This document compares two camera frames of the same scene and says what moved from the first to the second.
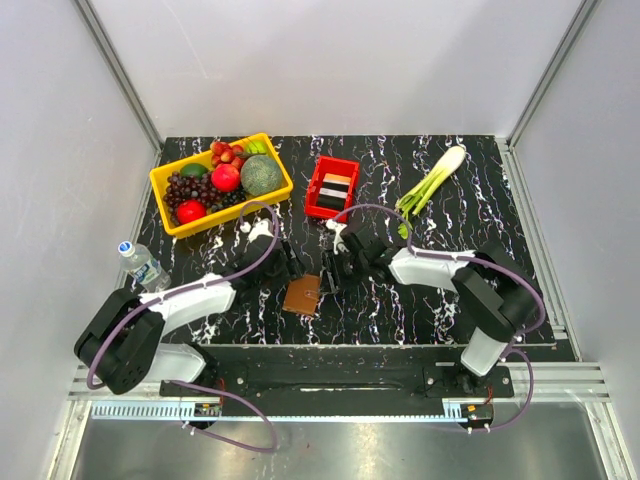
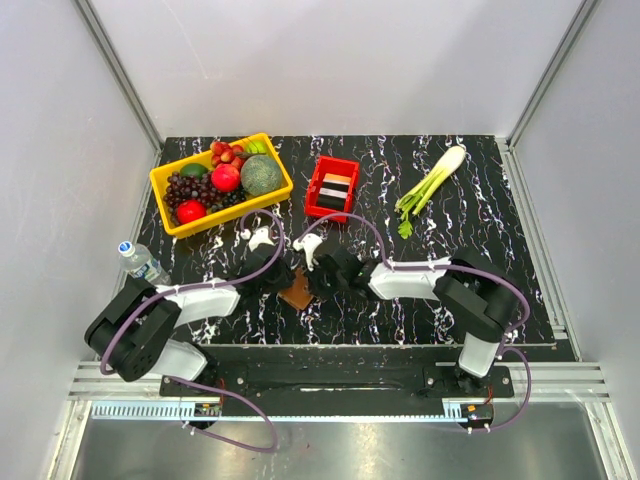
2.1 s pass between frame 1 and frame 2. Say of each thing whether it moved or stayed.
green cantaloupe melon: stayed
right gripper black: moved
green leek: stayed
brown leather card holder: moved
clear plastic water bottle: stayed
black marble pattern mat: stayed
